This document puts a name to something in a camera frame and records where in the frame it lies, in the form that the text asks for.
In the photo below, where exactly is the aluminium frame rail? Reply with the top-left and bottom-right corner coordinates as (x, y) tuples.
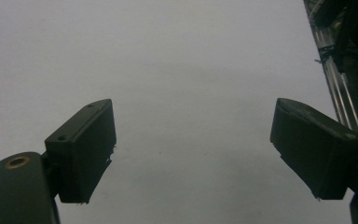
(303, 0), (358, 158)

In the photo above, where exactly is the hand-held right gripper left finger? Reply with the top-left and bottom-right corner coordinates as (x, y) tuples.
(44, 98), (117, 205)

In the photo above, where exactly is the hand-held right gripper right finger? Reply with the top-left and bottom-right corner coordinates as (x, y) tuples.
(269, 97), (358, 201)

